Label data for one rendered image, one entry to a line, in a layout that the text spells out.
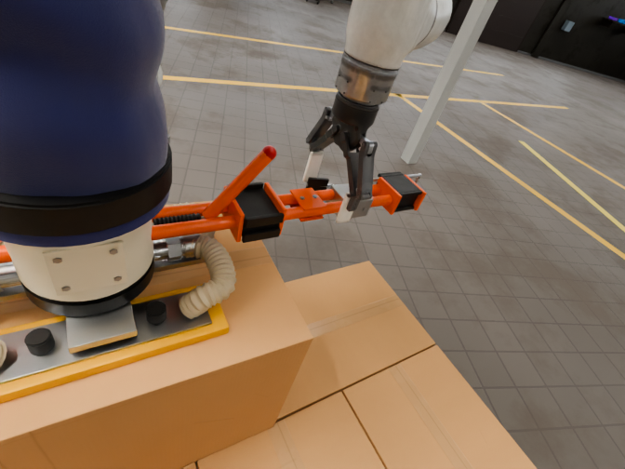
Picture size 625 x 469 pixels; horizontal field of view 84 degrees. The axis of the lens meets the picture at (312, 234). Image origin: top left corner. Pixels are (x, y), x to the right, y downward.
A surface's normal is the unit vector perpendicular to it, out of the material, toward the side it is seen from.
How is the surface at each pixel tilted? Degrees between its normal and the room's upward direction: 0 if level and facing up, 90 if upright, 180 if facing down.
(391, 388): 0
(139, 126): 77
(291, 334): 0
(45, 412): 0
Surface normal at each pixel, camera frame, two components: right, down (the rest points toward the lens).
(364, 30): -0.58, 0.50
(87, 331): 0.25, -0.73
